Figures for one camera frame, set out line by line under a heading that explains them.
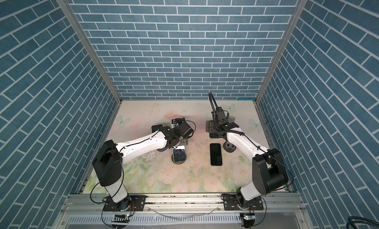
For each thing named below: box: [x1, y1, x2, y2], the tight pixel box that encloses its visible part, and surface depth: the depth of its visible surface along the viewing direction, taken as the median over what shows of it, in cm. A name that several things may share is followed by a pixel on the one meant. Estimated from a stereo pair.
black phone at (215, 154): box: [209, 143, 223, 166], surface depth 93 cm
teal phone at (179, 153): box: [172, 145, 187, 163], surface depth 86 cm
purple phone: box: [151, 124, 163, 133], surface depth 92 cm
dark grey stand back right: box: [222, 140, 237, 153], surface depth 92 cm
